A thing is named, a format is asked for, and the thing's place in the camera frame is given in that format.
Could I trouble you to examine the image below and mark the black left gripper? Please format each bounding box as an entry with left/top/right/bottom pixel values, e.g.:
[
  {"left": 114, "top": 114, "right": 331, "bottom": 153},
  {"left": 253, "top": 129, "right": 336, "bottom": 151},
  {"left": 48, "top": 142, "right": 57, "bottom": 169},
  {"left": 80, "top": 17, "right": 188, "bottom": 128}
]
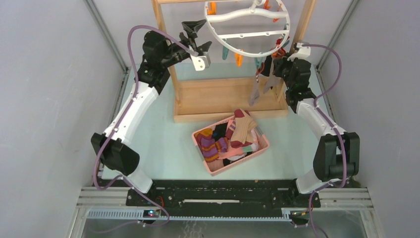
[{"left": 160, "top": 20, "right": 211, "bottom": 68}]

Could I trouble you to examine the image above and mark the orange cuffed grey sock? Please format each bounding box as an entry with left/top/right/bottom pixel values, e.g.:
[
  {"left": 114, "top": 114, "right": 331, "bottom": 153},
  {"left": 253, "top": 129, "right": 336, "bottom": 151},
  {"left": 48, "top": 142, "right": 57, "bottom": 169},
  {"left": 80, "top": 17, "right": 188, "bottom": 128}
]
[{"left": 248, "top": 71, "right": 260, "bottom": 107}]

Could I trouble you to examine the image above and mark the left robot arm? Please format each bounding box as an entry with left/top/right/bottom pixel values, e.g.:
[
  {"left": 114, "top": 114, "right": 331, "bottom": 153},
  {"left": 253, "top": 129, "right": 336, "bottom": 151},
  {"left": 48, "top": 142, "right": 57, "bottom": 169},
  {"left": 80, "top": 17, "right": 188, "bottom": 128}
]
[{"left": 91, "top": 19, "right": 212, "bottom": 207}]

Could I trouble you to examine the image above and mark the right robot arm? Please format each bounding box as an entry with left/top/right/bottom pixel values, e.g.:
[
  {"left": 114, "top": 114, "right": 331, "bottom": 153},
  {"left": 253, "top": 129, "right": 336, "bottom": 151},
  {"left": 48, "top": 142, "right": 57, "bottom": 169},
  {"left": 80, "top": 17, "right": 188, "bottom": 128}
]
[{"left": 263, "top": 56, "right": 360, "bottom": 207}]

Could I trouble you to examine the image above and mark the white round clip hanger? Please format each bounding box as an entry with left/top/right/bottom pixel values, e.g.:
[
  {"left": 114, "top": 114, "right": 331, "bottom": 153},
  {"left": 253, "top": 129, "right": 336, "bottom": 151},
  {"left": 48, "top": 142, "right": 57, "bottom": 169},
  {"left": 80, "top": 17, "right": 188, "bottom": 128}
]
[{"left": 204, "top": 0, "right": 291, "bottom": 58}]

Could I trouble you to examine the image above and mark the wooden hanger stand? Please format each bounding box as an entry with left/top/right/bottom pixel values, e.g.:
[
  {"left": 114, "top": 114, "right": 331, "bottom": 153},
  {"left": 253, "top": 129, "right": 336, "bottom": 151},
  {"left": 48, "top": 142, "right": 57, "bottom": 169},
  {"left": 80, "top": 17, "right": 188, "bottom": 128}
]
[{"left": 151, "top": 0, "right": 317, "bottom": 123}]

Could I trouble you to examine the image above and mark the teal clothespin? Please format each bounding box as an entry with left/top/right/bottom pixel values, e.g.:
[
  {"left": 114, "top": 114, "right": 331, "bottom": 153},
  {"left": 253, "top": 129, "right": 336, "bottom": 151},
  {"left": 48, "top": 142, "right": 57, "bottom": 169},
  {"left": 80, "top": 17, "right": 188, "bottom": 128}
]
[
  {"left": 222, "top": 46, "right": 230, "bottom": 60},
  {"left": 254, "top": 57, "right": 264, "bottom": 71}
]

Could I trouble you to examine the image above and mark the teal left clothespin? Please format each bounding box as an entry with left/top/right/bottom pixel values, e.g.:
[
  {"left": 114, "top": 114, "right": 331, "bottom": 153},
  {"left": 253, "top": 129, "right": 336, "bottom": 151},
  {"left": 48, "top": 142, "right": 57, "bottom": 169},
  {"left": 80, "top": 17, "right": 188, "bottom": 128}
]
[{"left": 222, "top": 46, "right": 230, "bottom": 60}]

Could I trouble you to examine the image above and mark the orange clothespin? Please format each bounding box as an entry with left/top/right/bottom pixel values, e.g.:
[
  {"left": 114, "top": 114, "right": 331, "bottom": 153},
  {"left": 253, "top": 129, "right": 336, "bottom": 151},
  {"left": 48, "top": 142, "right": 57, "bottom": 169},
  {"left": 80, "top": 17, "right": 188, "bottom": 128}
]
[
  {"left": 206, "top": 1, "right": 217, "bottom": 15},
  {"left": 234, "top": 53, "right": 243, "bottom": 67}
]

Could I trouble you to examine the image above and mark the orange front clothespin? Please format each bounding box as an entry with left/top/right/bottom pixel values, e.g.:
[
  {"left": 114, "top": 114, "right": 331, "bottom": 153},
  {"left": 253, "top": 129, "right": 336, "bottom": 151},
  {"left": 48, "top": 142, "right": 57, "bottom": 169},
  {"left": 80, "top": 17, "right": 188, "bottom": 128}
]
[{"left": 234, "top": 53, "right": 243, "bottom": 67}]

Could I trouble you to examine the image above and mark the beige red striped sock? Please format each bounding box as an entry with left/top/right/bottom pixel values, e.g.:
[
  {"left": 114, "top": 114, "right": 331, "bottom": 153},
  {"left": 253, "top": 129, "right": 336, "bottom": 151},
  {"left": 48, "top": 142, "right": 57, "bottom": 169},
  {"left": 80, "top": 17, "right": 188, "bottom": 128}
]
[{"left": 225, "top": 109, "right": 258, "bottom": 148}]

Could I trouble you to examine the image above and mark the pink mint sock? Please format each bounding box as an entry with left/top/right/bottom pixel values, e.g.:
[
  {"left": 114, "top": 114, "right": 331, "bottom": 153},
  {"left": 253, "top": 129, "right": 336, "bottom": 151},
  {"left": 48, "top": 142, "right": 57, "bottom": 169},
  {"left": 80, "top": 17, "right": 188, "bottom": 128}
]
[{"left": 218, "top": 144, "right": 258, "bottom": 161}]

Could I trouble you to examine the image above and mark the purple striped sock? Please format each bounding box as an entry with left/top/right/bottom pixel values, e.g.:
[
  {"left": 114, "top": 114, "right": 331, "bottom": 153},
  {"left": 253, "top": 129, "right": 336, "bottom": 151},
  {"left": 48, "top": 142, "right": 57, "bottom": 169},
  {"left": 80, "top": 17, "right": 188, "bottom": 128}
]
[{"left": 194, "top": 128, "right": 229, "bottom": 163}]

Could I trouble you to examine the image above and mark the pink plastic basket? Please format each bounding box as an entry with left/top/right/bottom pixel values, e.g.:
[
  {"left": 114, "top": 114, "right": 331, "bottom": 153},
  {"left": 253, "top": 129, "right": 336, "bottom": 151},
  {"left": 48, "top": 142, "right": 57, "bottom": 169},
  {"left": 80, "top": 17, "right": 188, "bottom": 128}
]
[{"left": 192, "top": 115, "right": 270, "bottom": 176}]

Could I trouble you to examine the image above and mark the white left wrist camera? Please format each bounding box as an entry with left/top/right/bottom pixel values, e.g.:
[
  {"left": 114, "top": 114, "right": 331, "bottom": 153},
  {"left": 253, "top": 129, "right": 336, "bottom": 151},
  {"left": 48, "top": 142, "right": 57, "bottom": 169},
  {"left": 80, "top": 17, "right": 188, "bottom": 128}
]
[{"left": 190, "top": 52, "right": 211, "bottom": 71}]

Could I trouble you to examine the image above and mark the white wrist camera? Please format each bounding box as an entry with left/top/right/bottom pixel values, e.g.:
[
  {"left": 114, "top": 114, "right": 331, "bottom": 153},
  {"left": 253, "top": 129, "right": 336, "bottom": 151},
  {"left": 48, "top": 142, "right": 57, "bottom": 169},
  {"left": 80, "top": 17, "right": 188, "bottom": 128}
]
[
  {"left": 190, "top": 52, "right": 211, "bottom": 71},
  {"left": 288, "top": 42, "right": 311, "bottom": 61}
]

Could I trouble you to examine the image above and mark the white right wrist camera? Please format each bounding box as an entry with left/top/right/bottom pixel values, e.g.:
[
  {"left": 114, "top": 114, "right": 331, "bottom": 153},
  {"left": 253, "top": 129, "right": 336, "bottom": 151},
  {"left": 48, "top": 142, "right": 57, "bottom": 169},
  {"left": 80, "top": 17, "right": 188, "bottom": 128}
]
[{"left": 288, "top": 42, "right": 311, "bottom": 61}]

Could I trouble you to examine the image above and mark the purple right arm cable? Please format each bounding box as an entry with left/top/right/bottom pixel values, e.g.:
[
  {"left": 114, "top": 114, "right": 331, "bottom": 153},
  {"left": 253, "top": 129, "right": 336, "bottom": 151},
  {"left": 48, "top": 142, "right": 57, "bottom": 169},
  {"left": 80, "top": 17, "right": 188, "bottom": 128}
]
[{"left": 300, "top": 43, "right": 349, "bottom": 238}]

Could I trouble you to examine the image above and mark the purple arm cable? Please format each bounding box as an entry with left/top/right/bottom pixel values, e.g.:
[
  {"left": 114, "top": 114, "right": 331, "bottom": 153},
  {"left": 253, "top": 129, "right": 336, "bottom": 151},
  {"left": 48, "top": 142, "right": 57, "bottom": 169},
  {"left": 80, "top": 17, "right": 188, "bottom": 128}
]
[
  {"left": 92, "top": 25, "right": 199, "bottom": 229},
  {"left": 300, "top": 43, "right": 349, "bottom": 238}
]

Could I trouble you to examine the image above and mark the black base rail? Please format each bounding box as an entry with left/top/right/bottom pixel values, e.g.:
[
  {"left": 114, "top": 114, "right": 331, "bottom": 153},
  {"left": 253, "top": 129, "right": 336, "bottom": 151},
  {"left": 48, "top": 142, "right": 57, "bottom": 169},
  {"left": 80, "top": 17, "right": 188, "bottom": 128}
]
[{"left": 126, "top": 179, "right": 320, "bottom": 219}]

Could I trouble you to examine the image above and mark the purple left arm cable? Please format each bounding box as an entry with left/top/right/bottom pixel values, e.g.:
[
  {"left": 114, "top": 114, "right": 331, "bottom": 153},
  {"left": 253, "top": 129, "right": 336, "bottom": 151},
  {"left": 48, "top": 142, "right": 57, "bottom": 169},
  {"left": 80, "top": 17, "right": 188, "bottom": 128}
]
[{"left": 92, "top": 25, "right": 199, "bottom": 229}]

